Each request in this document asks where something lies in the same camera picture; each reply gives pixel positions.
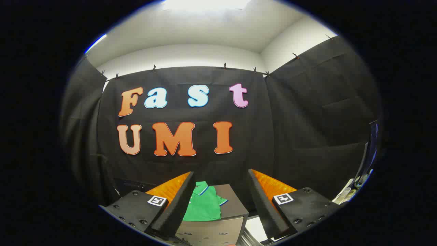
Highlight white object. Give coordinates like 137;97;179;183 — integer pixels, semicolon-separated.
333;178;358;205

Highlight green polo shirt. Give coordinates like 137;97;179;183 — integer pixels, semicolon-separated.
183;181;228;222

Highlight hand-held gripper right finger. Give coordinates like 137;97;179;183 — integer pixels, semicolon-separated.
248;169;342;240

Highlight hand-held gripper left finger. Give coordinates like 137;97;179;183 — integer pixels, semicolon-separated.
99;172;196;238

